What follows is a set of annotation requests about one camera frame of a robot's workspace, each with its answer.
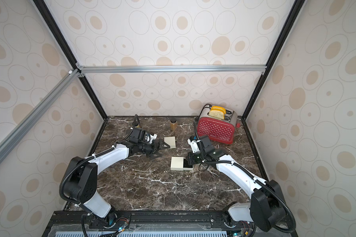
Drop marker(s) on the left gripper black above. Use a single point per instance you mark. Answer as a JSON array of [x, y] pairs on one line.
[[155, 148]]

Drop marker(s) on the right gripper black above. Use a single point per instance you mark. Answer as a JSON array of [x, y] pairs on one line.
[[194, 157]]

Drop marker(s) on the cream drawer jewelry box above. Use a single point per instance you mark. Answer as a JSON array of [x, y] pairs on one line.
[[171, 141]]

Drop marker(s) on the cream square box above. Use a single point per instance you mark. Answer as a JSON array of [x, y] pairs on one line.
[[180, 164]]

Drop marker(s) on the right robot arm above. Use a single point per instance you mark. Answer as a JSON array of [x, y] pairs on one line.
[[267, 208]]

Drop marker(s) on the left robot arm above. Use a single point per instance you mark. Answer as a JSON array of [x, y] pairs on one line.
[[79, 184]]

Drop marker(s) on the red polka dot toaster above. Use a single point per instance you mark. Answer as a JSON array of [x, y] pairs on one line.
[[219, 130]]

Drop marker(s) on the brown spice jar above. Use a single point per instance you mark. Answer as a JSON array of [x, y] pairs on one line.
[[173, 124]]

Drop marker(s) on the pale toast slice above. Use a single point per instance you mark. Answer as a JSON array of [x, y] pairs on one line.
[[216, 114]]

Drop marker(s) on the yellow toast slice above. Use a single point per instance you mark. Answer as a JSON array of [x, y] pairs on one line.
[[217, 108]]

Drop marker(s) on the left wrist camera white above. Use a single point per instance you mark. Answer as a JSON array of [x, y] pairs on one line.
[[149, 138]]

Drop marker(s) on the back aluminium rail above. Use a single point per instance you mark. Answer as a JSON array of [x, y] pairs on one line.
[[172, 69]]

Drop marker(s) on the aluminium rail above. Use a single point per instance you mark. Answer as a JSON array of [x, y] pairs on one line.
[[8, 144], [172, 69]]

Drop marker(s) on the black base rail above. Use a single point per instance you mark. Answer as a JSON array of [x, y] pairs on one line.
[[208, 223]]

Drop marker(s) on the left aluminium rail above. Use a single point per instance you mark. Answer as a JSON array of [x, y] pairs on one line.
[[8, 144]]

